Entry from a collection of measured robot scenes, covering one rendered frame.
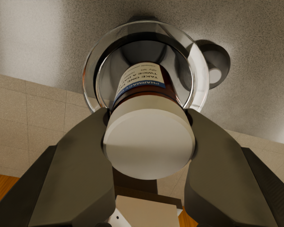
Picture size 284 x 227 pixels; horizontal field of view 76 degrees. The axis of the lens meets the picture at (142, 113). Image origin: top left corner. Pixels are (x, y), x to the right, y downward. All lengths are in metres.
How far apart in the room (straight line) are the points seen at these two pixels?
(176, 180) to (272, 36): 1.83
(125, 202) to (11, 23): 0.53
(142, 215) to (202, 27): 0.52
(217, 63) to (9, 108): 1.69
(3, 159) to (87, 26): 2.01
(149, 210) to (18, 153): 1.69
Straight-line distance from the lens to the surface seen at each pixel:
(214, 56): 0.37
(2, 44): 0.46
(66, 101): 1.58
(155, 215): 0.64
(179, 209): 0.72
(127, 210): 0.62
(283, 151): 2.23
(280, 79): 0.49
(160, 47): 0.36
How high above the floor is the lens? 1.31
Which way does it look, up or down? 59 degrees down
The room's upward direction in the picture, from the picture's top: 180 degrees clockwise
